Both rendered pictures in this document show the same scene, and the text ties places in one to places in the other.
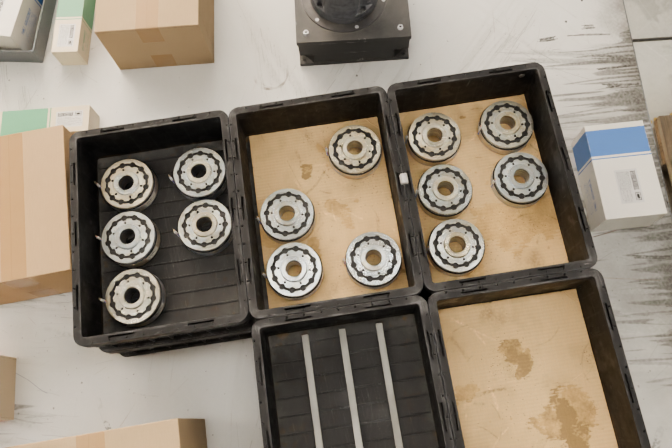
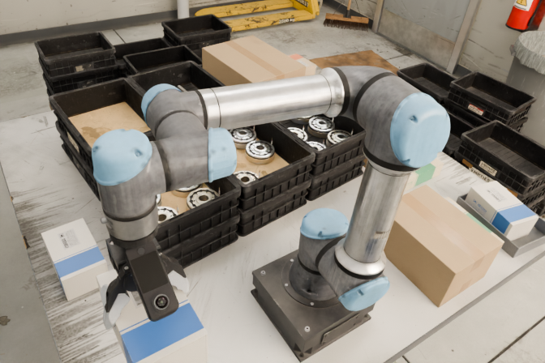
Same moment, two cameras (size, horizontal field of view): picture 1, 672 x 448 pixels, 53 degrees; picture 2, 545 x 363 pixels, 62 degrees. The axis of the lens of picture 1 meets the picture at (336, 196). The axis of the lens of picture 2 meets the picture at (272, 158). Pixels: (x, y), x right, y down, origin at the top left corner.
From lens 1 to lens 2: 159 cm
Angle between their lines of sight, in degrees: 67
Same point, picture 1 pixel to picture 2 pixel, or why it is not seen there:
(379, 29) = (276, 266)
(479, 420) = (134, 124)
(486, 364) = not seen: hidden behind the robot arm
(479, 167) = (169, 203)
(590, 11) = not seen: outside the picture
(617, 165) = (78, 247)
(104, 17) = (429, 192)
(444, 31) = (234, 323)
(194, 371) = not seen: hidden behind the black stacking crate
